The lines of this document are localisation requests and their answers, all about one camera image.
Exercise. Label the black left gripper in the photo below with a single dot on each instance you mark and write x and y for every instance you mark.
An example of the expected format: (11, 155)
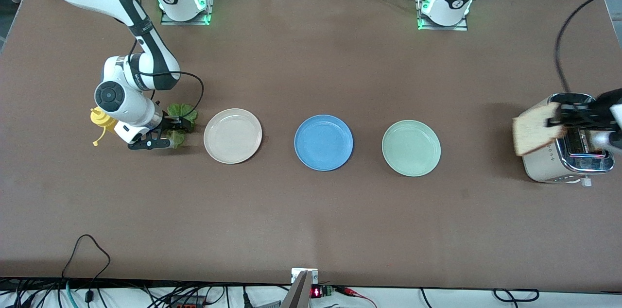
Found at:
(598, 109)

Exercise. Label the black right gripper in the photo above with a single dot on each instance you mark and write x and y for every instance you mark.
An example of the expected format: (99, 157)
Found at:
(171, 122)

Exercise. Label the green lettuce leaf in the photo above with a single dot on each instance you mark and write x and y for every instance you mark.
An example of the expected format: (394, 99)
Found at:
(187, 112)

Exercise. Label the toasted bread slice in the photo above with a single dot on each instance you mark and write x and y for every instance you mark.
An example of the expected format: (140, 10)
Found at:
(532, 130)

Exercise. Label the yellow mustard squeeze bottle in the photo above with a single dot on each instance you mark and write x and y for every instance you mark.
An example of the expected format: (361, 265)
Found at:
(99, 117)

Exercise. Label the beige round plate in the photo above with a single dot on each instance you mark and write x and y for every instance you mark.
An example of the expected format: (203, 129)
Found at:
(233, 136)

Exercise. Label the blue round plate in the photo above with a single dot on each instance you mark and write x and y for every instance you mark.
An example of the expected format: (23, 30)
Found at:
(323, 143)

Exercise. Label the light green round plate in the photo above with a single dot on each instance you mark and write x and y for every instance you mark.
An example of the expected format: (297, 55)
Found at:
(411, 148)

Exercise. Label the beige chrome two-slot toaster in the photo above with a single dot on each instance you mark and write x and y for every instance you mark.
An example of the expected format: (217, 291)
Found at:
(544, 167)

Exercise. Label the circuit board with red display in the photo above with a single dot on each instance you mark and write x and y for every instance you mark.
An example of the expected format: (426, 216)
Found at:
(321, 291)

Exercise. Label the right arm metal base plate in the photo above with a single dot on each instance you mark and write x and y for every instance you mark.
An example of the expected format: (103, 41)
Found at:
(184, 22)

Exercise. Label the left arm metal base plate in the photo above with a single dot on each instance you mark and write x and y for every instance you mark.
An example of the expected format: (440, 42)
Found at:
(442, 27)

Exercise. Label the white table edge bracket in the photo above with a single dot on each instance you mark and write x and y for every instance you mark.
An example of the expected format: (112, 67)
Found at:
(296, 274)

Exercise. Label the grey metal camera bar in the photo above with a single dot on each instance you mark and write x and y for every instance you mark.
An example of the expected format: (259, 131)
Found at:
(299, 293)

